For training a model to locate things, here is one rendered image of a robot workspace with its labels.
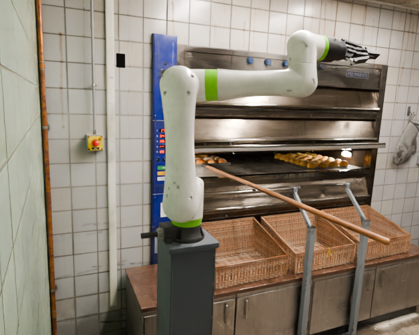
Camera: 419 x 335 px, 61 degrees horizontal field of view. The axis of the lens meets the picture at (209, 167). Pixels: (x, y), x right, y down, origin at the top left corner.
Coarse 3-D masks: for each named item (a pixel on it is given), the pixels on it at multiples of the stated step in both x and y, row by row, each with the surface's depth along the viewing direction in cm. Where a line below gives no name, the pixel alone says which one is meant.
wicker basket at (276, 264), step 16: (208, 224) 265; (224, 224) 271; (240, 224) 277; (256, 224) 277; (224, 240) 270; (240, 240) 275; (256, 240) 279; (272, 240) 258; (224, 256) 269; (240, 256) 272; (256, 256) 272; (272, 256) 260; (224, 272) 224; (240, 272) 229; (256, 272) 235; (272, 272) 240
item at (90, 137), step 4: (88, 136) 218; (92, 136) 219; (96, 136) 220; (100, 136) 221; (88, 140) 218; (92, 140) 219; (100, 140) 221; (88, 144) 219; (100, 144) 222; (88, 148) 219; (92, 148) 220; (96, 148) 221; (100, 148) 222
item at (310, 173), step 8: (360, 168) 329; (216, 176) 271; (224, 176) 272; (240, 176) 274; (248, 176) 277; (256, 176) 280; (264, 176) 282; (272, 176) 285; (280, 176) 288; (288, 176) 292; (296, 176) 295; (304, 176) 298; (312, 176) 301; (320, 176) 305
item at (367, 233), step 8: (208, 168) 295; (216, 168) 286; (232, 176) 261; (248, 184) 242; (264, 192) 226; (272, 192) 220; (288, 200) 206; (304, 208) 194; (312, 208) 190; (320, 216) 184; (328, 216) 179; (344, 224) 170; (352, 224) 167; (360, 232) 161; (368, 232) 158; (376, 240) 154; (384, 240) 151
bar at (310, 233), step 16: (208, 192) 225; (224, 192) 228; (240, 192) 233; (256, 192) 238; (368, 224) 253; (304, 272) 241; (304, 288) 242; (304, 304) 243; (352, 304) 266; (304, 320) 245; (352, 320) 267
